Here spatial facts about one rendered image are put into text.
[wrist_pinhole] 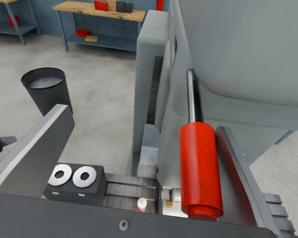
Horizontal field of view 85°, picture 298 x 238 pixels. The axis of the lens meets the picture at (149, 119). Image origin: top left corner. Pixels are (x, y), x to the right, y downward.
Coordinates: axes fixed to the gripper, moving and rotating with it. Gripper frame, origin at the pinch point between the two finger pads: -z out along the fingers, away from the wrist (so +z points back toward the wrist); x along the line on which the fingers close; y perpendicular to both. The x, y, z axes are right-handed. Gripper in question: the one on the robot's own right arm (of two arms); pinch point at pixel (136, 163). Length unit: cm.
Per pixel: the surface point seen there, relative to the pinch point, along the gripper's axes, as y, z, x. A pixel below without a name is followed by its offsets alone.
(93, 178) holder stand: 57, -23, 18
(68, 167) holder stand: 57, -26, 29
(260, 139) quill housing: 12.2, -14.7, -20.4
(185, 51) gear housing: -1.8, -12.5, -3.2
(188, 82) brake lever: -0.4, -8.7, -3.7
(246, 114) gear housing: 4.3, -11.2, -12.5
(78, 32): 141, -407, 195
